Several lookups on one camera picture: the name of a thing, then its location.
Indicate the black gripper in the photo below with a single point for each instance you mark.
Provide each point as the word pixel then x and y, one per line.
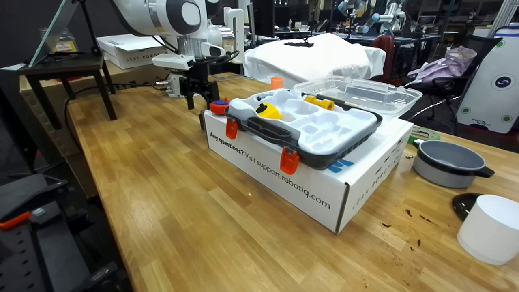
pixel 201 74

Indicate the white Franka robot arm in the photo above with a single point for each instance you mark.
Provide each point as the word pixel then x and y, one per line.
pixel 145 17

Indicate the white cardboard box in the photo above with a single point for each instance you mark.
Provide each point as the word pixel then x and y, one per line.
pixel 301 189

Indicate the yellow black tool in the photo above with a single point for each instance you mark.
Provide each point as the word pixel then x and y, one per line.
pixel 267 113

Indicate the small orange cup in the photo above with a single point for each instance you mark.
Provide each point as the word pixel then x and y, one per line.
pixel 277 84

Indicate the stack of white flat boxes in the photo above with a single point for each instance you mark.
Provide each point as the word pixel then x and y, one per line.
pixel 131 50

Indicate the yellow orange tool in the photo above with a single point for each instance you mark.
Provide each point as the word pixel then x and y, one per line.
pixel 317 103

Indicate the grey white organizer case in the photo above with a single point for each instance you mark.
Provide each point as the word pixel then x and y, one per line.
pixel 324 127

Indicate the black side table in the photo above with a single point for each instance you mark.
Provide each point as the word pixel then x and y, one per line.
pixel 64 63

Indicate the clear plastic lid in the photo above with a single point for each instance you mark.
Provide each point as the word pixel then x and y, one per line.
pixel 366 95

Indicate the grey metal rod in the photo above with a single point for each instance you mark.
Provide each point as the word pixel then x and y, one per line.
pixel 48 33

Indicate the red chair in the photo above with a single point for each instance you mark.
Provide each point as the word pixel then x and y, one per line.
pixel 384 54

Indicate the black perforated breadboard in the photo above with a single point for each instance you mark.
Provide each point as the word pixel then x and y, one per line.
pixel 48 244

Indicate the green flat item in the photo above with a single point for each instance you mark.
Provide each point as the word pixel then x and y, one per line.
pixel 423 136

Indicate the purple cloth bag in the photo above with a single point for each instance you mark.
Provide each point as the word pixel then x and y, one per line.
pixel 442 66

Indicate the black disc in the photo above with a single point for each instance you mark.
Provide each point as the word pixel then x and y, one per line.
pixel 462 205

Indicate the white cylinder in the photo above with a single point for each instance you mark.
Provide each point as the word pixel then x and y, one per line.
pixel 488 230

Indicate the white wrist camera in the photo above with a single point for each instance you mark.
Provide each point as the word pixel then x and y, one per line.
pixel 171 61

